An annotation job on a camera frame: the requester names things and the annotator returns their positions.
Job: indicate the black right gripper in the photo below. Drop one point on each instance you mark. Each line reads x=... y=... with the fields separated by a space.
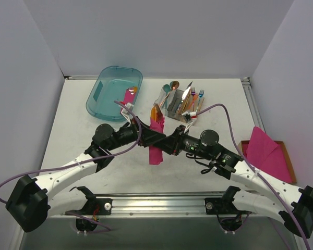
x=177 y=139

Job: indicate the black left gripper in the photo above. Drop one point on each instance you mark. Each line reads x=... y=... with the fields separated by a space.
x=142 y=133

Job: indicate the pink paper napkin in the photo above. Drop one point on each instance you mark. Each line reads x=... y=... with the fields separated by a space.
x=155 y=154

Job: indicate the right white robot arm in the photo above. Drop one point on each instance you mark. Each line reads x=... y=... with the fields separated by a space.
x=296 y=202

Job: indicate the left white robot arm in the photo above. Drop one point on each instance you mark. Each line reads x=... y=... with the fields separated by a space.
x=31 y=201

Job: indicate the rolled pink napkin bundle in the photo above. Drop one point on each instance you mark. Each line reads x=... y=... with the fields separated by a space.
x=130 y=95

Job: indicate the brown napkin tray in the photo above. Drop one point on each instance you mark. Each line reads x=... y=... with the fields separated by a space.
x=284 y=161

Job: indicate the pink napkin stack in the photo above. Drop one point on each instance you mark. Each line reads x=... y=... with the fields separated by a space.
x=268 y=156

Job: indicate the clear acrylic utensil organizer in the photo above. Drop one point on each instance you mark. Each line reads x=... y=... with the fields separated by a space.
x=174 y=102

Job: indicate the teal spoon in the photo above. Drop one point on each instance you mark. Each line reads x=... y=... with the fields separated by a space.
x=166 y=89

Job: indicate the silver knife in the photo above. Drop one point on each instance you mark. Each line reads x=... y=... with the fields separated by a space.
x=184 y=97

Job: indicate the orange fork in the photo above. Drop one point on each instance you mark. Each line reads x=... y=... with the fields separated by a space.
x=192 y=104

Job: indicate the copper spoon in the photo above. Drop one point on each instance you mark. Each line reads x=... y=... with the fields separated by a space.
x=174 y=86

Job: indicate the purple fork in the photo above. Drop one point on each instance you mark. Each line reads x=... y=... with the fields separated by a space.
x=193 y=91

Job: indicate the blue iridescent fork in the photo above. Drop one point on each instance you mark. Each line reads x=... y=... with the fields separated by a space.
x=201 y=93

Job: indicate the teal plastic bin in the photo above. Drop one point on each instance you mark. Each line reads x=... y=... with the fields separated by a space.
x=110 y=87

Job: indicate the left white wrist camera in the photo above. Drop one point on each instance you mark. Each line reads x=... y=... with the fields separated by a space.
x=126 y=110

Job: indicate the aluminium frame rail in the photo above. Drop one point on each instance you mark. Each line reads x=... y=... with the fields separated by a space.
x=155 y=205

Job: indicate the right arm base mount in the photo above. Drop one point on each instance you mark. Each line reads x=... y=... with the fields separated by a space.
x=221 y=206

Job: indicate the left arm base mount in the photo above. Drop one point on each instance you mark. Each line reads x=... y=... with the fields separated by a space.
x=99 y=206

